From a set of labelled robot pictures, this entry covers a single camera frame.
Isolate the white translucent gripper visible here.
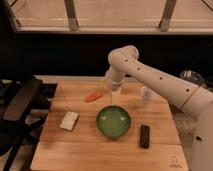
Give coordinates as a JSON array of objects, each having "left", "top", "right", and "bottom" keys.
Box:
[{"left": 105, "top": 73, "right": 124, "bottom": 91}]

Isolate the orange red pepper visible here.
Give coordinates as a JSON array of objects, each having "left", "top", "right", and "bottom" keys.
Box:
[{"left": 84, "top": 92, "right": 103, "bottom": 102}]

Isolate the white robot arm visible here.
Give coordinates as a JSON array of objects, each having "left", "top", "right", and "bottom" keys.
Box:
[{"left": 105, "top": 45, "right": 213, "bottom": 171}]

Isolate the white sponge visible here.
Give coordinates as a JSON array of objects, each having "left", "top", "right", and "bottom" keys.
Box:
[{"left": 60, "top": 111, "right": 79, "bottom": 131}]

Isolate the green bowl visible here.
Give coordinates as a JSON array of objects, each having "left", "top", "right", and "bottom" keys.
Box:
[{"left": 96, "top": 106, "right": 131, "bottom": 140}]

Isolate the wooden cutting board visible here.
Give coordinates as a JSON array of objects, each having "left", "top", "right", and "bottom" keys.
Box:
[{"left": 31, "top": 82, "right": 188, "bottom": 171}]

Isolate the black rectangular remote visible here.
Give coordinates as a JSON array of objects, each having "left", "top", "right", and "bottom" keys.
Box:
[{"left": 140, "top": 125, "right": 150, "bottom": 149}]

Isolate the round metal bowl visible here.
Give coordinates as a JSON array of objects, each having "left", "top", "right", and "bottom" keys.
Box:
[{"left": 180, "top": 70, "right": 205, "bottom": 87}]

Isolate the black office chair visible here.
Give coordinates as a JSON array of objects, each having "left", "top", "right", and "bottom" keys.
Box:
[{"left": 0, "top": 79, "right": 51, "bottom": 171}]

